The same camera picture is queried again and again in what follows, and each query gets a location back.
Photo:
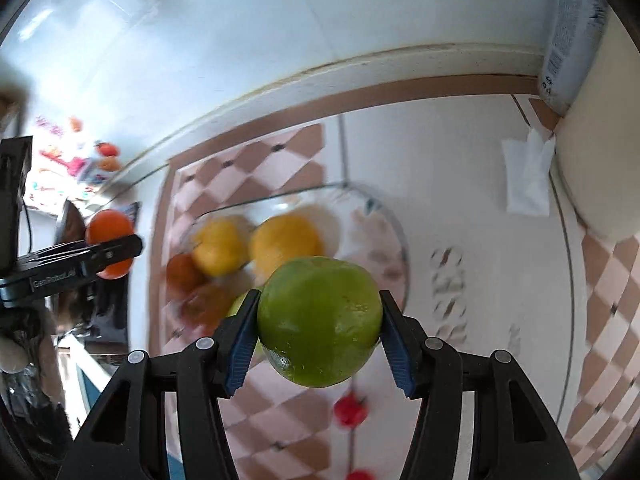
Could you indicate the yellow citrus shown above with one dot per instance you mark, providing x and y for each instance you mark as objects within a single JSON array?
[
  {"x": 220, "y": 245},
  {"x": 287, "y": 245}
]

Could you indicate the white tissue paper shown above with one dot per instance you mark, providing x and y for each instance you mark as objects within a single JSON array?
[{"x": 527, "y": 180}]

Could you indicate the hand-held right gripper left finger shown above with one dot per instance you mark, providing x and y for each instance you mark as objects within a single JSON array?
[{"x": 240, "y": 355}]

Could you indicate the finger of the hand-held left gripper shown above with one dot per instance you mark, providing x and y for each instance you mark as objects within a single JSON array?
[{"x": 100, "y": 255}]

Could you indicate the bright orange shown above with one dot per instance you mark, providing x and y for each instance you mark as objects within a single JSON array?
[
  {"x": 107, "y": 227},
  {"x": 207, "y": 307}
]

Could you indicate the cream utensil holder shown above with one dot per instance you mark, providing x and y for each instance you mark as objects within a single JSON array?
[{"x": 605, "y": 160}]

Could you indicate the checkered table runner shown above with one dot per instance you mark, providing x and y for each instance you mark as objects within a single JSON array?
[{"x": 450, "y": 160}]

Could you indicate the colourful wall sticker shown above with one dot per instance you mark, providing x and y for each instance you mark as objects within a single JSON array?
[{"x": 55, "y": 160}]

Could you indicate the dark orange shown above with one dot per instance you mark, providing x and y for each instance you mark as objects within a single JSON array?
[{"x": 182, "y": 272}]

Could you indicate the red cherry tomato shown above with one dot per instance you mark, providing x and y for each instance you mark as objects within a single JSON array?
[
  {"x": 361, "y": 475},
  {"x": 350, "y": 410}
]

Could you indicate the patterned oval ceramic plate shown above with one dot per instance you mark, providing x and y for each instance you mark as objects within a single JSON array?
[{"x": 365, "y": 240}]

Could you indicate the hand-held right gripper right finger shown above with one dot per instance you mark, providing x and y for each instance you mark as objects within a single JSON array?
[{"x": 400, "y": 360}]

